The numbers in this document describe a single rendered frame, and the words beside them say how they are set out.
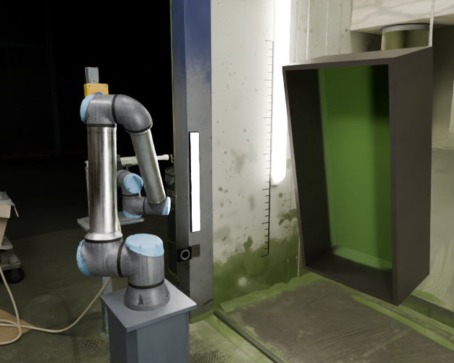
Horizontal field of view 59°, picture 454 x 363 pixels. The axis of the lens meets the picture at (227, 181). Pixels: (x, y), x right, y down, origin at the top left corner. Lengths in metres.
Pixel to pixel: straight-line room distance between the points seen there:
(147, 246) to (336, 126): 1.35
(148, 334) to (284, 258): 1.69
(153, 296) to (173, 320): 0.13
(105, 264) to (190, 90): 1.20
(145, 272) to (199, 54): 1.37
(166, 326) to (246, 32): 1.81
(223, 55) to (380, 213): 1.33
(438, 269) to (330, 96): 1.40
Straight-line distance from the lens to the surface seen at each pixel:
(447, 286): 3.05
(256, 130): 2.75
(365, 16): 3.35
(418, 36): 3.25
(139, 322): 1.65
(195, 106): 2.47
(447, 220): 3.20
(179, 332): 1.78
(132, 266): 1.67
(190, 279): 2.70
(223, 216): 2.69
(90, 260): 1.73
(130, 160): 2.33
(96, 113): 1.67
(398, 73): 1.85
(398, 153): 1.91
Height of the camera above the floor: 1.48
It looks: 12 degrees down
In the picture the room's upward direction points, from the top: straight up
